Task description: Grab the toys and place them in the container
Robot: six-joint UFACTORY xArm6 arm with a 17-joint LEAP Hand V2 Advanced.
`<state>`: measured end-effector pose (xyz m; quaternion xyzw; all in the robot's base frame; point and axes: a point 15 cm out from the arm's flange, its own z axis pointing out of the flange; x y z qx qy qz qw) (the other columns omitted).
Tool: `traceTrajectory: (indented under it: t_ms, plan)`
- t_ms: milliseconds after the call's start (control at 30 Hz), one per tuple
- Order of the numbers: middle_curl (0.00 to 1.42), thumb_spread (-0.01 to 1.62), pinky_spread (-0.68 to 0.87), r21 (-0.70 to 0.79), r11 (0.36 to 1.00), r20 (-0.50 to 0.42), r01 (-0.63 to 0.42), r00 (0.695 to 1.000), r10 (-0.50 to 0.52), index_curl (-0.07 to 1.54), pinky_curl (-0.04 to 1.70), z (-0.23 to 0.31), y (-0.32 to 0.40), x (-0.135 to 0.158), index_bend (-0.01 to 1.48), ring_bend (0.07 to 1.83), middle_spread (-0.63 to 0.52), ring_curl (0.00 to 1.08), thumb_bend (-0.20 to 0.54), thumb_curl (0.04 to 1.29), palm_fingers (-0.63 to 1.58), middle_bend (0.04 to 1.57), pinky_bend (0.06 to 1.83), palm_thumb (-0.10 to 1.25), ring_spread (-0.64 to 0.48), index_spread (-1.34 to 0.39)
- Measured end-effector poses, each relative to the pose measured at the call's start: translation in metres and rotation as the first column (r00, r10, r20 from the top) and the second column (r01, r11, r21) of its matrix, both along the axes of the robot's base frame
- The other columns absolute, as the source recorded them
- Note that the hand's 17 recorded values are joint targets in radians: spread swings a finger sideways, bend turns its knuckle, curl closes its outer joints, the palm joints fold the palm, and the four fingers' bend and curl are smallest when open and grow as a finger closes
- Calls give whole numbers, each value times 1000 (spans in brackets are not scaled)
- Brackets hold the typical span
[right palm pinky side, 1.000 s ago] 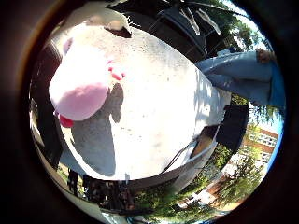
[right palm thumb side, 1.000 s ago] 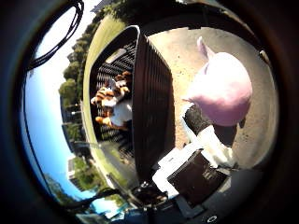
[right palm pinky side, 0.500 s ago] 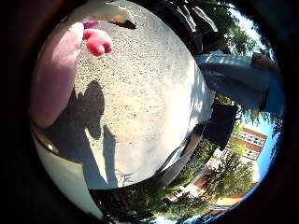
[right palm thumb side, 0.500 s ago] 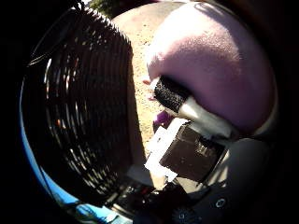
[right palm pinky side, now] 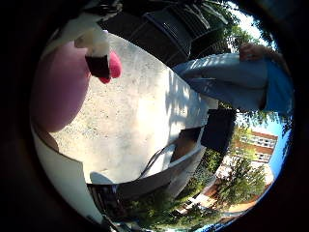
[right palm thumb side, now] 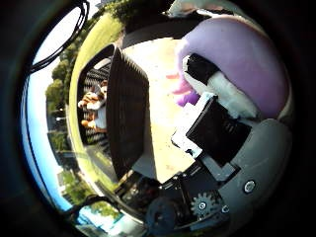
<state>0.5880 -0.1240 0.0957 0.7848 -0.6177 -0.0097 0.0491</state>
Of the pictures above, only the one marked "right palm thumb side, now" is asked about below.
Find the purple and pink plush toy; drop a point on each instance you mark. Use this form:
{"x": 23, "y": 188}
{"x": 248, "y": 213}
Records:
{"x": 243, "y": 59}

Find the doll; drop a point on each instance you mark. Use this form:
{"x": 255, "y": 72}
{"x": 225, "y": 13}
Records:
{"x": 95, "y": 121}

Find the brown and white plush dog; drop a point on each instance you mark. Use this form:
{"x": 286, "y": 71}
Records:
{"x": 92, "y": 97}

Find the black plastic laundry basket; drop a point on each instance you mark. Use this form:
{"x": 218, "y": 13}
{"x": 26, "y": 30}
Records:
{"x": 126, "y": 112}

